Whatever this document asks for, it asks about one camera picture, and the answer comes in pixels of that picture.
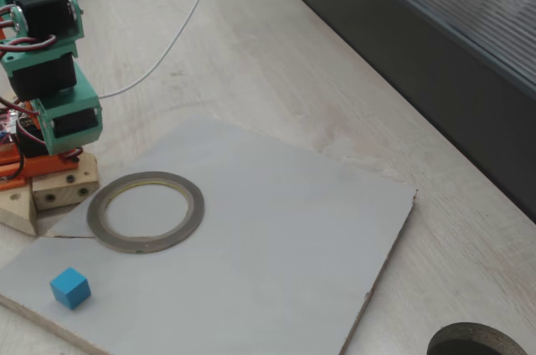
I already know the wooden base block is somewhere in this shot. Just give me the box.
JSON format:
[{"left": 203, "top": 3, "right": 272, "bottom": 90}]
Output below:
[{"left": 0, "top": 152, "right": 101, "bottom": 238}]

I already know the grey desk partition screen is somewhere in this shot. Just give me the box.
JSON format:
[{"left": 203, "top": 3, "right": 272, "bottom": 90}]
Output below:
[{"left": 254, "top": 0, "right": 536, "bottom": 226}]

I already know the grey ring of tape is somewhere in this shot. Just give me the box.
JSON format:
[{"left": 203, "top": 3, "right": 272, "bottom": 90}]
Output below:
[{"left": 86, "top": 171, "right": 206, "bottom": 255}]

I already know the small blue cube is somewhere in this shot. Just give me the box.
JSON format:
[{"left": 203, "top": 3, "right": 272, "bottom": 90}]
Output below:
[{"left": 49, "top": 267, "right": 92, "bottom": 311}]

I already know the white USB cable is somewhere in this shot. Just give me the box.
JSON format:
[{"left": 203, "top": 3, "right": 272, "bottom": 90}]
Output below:
[{"left": 97, "top": 0, "right": 223, "bottom": 100}]

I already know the white chipboard panel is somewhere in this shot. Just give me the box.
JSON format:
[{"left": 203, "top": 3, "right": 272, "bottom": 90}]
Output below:
[{"left": 0, "top": 114, "right": 419, "bottom": 355}]

